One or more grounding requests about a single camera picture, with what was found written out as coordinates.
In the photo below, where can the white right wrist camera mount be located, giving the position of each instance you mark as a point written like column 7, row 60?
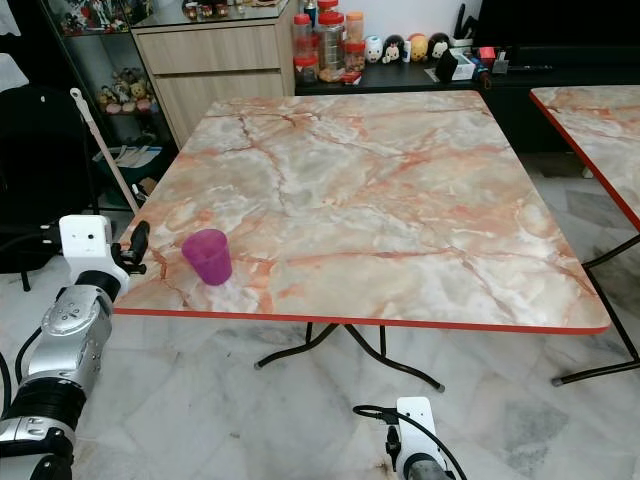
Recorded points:
column 417, row 425

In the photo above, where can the marble pattern folding table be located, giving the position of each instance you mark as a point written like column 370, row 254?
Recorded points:
column 360, row 205

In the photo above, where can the white lace cloth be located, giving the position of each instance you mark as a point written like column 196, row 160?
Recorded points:
column 8, row 15

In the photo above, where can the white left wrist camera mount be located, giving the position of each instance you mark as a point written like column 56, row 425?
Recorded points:
column 85, row 245

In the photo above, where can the small red box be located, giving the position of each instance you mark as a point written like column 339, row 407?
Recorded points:
column 487, row 53

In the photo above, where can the black television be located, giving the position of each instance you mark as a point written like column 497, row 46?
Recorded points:
column 560, row 28

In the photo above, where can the purple plastic cup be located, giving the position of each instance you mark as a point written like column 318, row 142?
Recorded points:
column 208, row 259

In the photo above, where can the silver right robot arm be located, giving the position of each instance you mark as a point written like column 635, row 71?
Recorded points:
column 426, row 468

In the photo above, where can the wooden stick with white tip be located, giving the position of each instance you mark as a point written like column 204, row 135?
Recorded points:
column 105, row 150

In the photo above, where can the yellow plush toy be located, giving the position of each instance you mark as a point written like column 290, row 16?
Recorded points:
column 417, row 48

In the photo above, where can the black and white small box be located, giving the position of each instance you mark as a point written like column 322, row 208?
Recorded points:
column 455, row 66

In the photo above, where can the black eared plush toy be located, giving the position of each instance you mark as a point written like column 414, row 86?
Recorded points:
column 439, row 44

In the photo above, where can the white and blue plush toy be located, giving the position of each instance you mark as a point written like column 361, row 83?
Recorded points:
column 373, row 50

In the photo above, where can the marble table with red edge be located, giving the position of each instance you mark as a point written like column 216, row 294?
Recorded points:
column 600, row 140

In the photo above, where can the glass display shelf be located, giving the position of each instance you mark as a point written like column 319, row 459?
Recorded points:
column 95, row 55

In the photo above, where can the slim red lid jar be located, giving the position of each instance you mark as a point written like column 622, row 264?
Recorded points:
column 304, row 50

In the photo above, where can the black chair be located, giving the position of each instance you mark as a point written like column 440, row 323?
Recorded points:
column 40, row 170

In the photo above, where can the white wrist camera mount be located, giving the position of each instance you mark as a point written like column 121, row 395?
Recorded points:
column 85, row 245
column 417, row 425

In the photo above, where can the orange lid snack jar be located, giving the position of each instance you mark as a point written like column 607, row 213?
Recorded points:
column 355, row 32

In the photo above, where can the large red lid jar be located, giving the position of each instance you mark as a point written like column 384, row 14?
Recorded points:
column 331, row 47

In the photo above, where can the yellow bear figurines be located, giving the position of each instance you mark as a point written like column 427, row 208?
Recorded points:
column 125, row 93

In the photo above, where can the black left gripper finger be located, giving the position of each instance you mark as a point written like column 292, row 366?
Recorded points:
column 139, row 236

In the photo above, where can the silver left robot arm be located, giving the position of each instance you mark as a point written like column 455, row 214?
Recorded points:
column 75, row 340

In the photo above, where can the black round plush toy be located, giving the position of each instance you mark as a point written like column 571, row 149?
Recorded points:
column 393, row 50

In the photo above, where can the light wooden drawer cabinet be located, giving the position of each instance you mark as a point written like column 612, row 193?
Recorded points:
column 220, row 75

